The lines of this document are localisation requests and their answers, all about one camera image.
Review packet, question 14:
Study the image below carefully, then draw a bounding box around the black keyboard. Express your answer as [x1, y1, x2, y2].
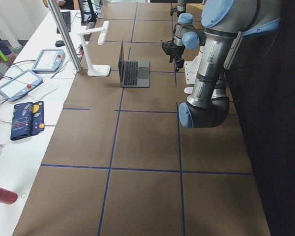
[61, 11, 71, 32]

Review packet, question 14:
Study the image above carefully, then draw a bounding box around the black desk mouse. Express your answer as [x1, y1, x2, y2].
[55, 40, 65, 47]

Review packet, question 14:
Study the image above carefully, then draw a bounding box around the grey laptop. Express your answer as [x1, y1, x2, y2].
[118, 41, 150, 88]

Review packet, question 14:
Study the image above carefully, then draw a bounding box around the dark blue patterned pouch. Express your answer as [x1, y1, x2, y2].
[10, 101, 45, 141]

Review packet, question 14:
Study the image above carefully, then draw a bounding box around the near orange black usb hub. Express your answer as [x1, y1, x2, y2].
[78, 45, 84, 57]

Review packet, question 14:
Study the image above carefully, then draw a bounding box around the red cylindrical bottle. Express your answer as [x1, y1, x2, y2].
[0, 187, 18, 205]

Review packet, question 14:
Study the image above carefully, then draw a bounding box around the black monitor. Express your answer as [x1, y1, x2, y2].
[78, 0, 97, 26]

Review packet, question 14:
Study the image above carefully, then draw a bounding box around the aluminium frame post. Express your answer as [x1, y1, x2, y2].
[47, 0, 81, 72]

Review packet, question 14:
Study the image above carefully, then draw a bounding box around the grey teach pendant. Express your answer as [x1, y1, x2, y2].
[0, 69, 43, 102]
[31, 49, 65, 73]

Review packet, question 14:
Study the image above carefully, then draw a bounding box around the far grey teach pendant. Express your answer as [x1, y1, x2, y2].
[31, 49, 65, 73]

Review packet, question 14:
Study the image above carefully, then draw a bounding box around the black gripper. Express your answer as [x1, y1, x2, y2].
[169, 45, 185, 72]

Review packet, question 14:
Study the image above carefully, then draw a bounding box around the white desk lamp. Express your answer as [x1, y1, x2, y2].
[77, 20, 111, 77]

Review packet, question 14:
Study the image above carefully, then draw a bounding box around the near grey teach pendant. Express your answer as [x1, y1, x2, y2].
[0, 69, 43, 102]

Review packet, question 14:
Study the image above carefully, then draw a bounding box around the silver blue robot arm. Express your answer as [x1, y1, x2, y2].
[162, 0, 282, 128]
[174, 0, 186, 13]

